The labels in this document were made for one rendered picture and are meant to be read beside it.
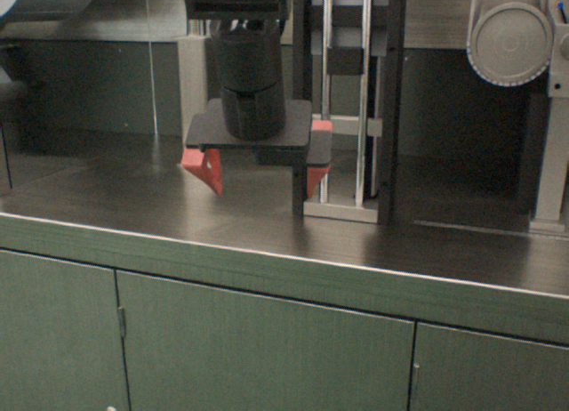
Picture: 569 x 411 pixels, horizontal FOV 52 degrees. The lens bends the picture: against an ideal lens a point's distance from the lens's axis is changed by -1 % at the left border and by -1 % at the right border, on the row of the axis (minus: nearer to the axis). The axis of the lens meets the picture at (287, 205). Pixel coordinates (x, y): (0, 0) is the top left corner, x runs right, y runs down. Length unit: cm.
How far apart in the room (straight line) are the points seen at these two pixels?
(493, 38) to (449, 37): 34
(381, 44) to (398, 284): 36
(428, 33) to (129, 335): 86
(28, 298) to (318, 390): 56
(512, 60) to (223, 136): 57
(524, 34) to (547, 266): 36
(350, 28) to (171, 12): 70
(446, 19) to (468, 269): 66
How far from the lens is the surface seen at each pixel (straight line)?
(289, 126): 55
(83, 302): 109
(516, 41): 99
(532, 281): 80
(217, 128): 55
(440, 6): 133
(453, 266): 81
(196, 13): 48
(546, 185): 99
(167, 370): 105
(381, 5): 89
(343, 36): 92
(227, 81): 50
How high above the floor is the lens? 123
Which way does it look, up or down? 19 degrees down
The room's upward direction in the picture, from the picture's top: straight up
